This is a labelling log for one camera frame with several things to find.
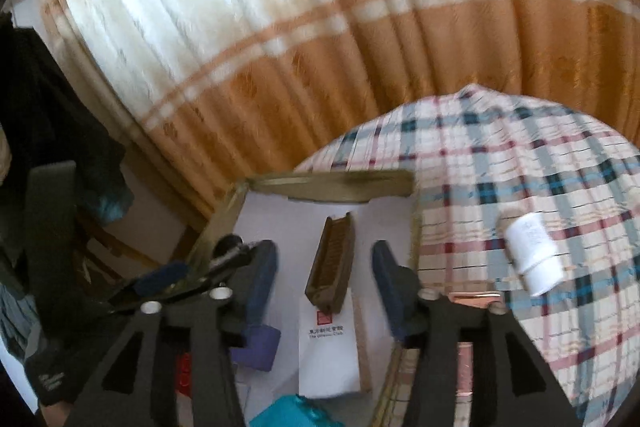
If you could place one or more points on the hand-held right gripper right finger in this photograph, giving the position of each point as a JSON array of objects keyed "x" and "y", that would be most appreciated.
[{"x": 387, "y": 282}]

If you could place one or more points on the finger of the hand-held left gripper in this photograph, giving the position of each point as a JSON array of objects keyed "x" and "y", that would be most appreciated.
[
  {"x": 160, "y": 279},
  {"x": 230, "y": 254}
]

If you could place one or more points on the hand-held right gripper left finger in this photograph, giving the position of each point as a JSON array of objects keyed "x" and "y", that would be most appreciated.
[{"x": 262, "y": 279}]

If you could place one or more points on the cardboard box with white lining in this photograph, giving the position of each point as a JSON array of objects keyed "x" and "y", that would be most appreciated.
[{"x": 295, "y": 232}]

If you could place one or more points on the brown comb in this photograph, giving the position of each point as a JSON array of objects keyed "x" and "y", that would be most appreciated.
[{"x": 332, "y": 262}]

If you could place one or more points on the purple toy block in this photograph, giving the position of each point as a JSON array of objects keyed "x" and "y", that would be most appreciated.
[{"x": 262, "y": 347}]

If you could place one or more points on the white and tan box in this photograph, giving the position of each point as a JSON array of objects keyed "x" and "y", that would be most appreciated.
[{"x": 330, "y": 352}]

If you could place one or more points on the teal toy block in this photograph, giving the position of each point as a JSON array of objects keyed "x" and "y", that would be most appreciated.
[{"x": 295, "y": 414}]

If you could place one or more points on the person's left hand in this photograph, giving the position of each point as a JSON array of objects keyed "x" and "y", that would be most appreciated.
[{"x": 60, "y": 377}]

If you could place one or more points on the wooden chair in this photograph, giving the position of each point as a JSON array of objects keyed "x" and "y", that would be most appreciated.
[{"x": 125, "y": 252}]

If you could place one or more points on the dark cloth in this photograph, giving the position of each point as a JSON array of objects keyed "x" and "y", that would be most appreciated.
[{"x": 45, "y": 117}]

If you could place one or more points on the white plastic bottle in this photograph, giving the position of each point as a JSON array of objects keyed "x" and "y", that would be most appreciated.
[{"x": 535, "y": 252}]

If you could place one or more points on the plaid tablecloth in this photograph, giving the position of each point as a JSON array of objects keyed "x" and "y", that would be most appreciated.
[{"x": 500, "y": 167}]

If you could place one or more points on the cream and orange curtain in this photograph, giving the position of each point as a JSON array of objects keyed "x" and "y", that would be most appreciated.
[{"x": 300, "y": 32}]

